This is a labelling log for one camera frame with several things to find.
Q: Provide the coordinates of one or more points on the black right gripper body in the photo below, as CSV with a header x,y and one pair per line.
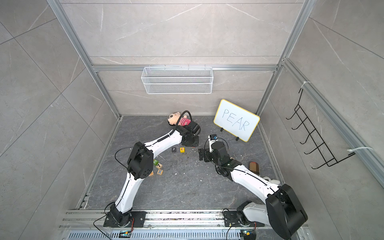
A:
x,y
210,157

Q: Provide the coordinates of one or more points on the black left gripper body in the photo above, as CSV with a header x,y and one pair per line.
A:
x,y
194,141

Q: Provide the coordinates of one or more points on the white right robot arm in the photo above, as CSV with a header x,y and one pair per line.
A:
x,y
281,208

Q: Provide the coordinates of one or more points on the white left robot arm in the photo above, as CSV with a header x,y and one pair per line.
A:
x,y
141,164

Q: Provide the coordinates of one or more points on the yellow framed PEAR whiteboard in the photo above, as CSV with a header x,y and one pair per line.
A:
x,y
236,120

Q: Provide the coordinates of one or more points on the pink cartoon boy plush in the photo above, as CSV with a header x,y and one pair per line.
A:
x,y
177,118

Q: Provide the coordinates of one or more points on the plaid plush dog toy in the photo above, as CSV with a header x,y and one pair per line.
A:
x,y
254,168

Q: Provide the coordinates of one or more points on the white wire mesh basket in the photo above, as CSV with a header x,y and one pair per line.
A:
x,y
178,80

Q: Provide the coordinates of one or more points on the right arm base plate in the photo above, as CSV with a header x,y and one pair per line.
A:
x,y
235,219

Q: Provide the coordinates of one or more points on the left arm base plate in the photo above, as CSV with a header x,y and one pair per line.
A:
x,y
129,219

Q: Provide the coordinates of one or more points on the black wall hook rack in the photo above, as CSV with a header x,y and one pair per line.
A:
x,y
313,134

